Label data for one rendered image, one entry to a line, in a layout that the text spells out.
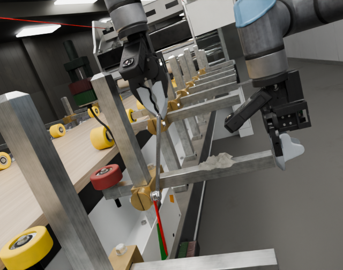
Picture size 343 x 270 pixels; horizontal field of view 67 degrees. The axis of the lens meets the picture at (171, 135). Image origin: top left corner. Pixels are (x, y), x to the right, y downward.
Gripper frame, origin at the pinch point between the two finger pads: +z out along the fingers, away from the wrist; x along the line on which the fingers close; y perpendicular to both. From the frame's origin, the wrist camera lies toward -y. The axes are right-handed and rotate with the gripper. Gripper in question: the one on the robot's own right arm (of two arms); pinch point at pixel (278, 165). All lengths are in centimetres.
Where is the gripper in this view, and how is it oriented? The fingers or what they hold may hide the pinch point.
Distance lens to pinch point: 63.3
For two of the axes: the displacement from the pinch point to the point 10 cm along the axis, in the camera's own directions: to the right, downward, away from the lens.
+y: 9.3, -2.4, -2.9
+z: 3.2, 9.1, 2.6
